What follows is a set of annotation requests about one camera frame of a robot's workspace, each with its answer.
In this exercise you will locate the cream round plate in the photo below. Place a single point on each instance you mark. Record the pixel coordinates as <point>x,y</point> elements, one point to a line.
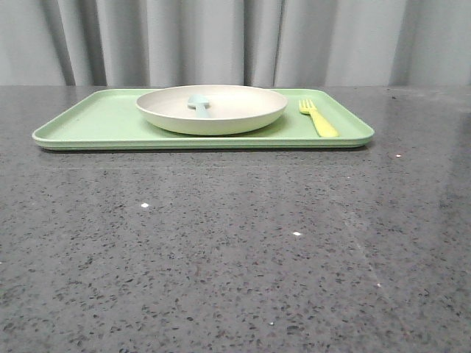
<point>232,109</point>

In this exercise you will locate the yellow plastic fork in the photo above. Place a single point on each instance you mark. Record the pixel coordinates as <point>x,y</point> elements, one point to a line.
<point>323,127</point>

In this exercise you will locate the light blue plastic spoon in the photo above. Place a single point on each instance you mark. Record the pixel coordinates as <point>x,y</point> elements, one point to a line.
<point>199,103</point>

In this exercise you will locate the light green plastic tray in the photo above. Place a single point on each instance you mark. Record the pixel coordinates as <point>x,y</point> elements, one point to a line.
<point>110,120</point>

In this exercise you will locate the grey pleated curtain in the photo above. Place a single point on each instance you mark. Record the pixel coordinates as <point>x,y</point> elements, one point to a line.
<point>262,43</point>

